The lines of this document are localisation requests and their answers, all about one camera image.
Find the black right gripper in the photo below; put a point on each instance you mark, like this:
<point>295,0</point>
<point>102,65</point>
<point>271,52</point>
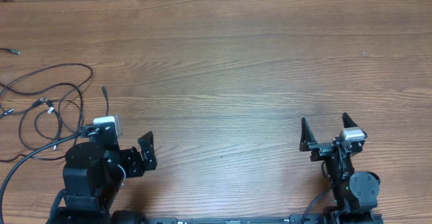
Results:
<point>328,148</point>

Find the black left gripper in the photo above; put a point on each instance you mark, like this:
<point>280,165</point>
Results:
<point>136,160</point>

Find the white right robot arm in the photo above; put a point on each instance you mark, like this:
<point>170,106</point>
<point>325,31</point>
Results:
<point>355,192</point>

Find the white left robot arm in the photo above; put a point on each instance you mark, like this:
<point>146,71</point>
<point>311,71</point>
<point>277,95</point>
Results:
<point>93,175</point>

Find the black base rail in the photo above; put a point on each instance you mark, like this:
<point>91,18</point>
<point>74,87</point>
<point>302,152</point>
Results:
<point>263,220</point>

